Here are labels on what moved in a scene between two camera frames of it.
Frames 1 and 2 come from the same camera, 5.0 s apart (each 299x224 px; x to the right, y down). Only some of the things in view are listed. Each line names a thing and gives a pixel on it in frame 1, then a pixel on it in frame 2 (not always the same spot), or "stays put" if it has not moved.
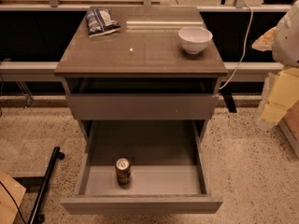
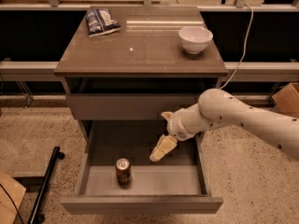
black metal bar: [36, 217] stays put
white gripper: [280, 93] to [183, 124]
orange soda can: [122, 166] stays put
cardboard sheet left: [7, 205] stays put
